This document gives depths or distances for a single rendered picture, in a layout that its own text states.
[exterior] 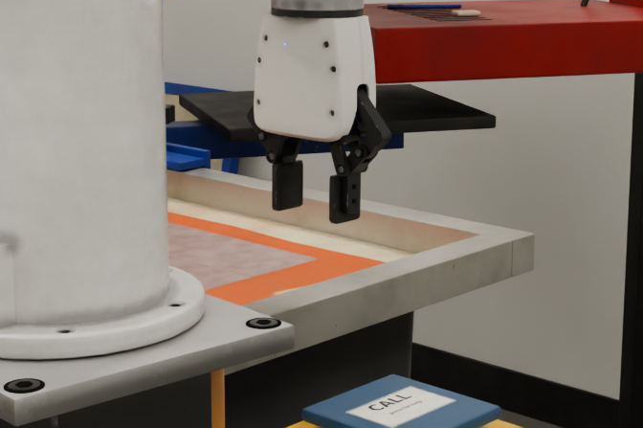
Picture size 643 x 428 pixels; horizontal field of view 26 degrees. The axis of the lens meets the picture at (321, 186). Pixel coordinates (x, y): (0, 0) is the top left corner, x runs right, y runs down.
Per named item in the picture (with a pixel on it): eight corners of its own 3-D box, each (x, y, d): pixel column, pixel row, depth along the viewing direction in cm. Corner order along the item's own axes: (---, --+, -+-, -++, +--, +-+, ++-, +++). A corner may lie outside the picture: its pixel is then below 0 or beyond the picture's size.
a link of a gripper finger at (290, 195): (251, 128, 118) (251, 206, 119) (277, 133, 116) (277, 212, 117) (277, 124, 120) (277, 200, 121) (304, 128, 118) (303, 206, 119)
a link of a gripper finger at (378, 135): (323, 63, 112) (306, 124, 115) (392, 104, 108) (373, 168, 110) (333, 62, 113) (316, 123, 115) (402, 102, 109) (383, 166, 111)
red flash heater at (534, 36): (584, 50, 284) (587, -10, 281) (709, 78, 241) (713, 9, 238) (296, 60, 266) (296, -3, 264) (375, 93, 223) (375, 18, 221)
